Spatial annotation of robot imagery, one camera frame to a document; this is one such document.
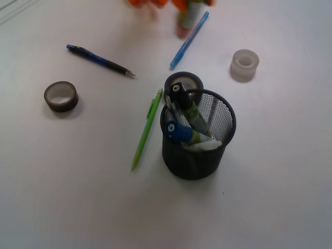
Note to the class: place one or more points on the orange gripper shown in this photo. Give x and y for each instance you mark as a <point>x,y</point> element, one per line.
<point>155,2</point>

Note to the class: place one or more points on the red cap marker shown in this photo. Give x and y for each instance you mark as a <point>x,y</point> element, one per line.
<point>188,12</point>

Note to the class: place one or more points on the black cap marker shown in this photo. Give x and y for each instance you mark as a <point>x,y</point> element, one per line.
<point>190,110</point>

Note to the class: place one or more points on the blue cap marker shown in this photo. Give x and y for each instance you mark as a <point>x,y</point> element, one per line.
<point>184,134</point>

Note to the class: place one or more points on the light blue pen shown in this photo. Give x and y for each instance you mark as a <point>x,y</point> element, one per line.
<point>188,41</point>

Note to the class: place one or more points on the black mesh pen holder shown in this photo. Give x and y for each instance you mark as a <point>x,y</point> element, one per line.
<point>190,164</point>

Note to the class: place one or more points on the white speckled pen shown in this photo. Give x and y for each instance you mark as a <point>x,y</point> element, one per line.
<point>204,146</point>

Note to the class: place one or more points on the black tape roll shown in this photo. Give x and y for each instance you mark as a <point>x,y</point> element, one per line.
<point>188,80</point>

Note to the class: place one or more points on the clear tape roll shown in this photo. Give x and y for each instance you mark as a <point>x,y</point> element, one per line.
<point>243,65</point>

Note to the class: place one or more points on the dark blue mechanical pencil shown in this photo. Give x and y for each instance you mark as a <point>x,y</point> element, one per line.
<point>84,53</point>

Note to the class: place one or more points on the green mechanical pencil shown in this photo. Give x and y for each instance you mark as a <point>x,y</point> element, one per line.
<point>149,121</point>

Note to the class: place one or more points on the brown tape roll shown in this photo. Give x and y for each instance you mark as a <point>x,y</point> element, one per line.
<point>61,96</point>

